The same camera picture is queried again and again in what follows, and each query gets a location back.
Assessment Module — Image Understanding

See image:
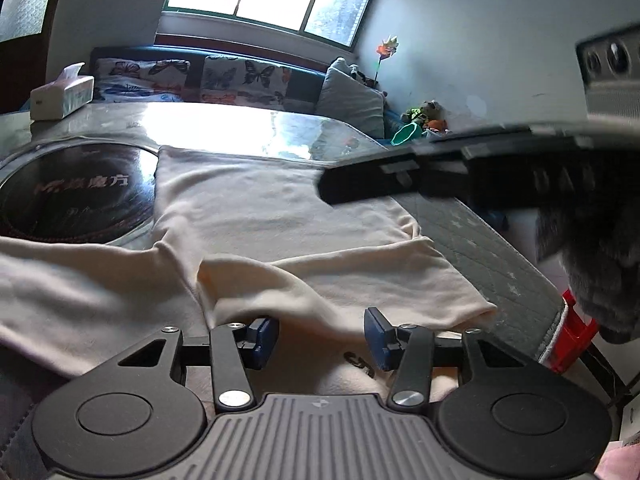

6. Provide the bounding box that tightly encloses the red plastic stool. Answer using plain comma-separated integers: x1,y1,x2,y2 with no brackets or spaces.
542,290,599,374

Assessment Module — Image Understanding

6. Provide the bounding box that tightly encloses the butterfly print cushion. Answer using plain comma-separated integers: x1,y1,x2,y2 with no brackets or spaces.
95,57,191,104
200,55,292,109

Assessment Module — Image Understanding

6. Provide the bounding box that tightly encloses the round black induction cooktop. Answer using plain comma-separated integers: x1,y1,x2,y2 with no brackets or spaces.
0,142,158,247

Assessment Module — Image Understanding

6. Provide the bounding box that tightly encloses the plush toy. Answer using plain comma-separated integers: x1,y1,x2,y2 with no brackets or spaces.
404,100,449,136

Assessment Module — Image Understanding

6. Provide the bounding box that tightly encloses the green plastic bowl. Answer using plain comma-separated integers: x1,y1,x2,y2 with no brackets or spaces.
391,121,424,147

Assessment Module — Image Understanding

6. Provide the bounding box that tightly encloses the grey pillow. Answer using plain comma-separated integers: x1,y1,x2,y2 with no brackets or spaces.
315,57,386,139

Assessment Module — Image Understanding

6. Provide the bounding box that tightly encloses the dark wooden door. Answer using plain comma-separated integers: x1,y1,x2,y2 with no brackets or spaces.
0,0,68,113

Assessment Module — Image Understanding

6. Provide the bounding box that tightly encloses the colourful pinwheel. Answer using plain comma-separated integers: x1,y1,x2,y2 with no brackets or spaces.
372,35,401,87

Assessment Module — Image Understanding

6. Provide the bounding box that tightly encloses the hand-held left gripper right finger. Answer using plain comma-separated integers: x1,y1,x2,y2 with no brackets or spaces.
364,307,533,409

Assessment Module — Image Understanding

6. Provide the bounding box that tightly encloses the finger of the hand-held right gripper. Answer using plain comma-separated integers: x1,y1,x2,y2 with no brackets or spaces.
317,150,640,211
412,125,596,157

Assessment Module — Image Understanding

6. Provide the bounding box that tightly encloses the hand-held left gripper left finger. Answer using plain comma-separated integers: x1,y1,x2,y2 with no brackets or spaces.
116,316,280,412

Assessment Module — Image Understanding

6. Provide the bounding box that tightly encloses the white tissue box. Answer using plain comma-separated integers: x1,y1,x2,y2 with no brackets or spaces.
30,62,96,121

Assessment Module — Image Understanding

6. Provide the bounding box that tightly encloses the cream long-sleeve shirt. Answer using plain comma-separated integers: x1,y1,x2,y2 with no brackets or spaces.
0,145,498,403

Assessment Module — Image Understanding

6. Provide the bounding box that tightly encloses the blue sofa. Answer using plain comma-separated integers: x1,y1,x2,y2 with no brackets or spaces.
89,45,403,147

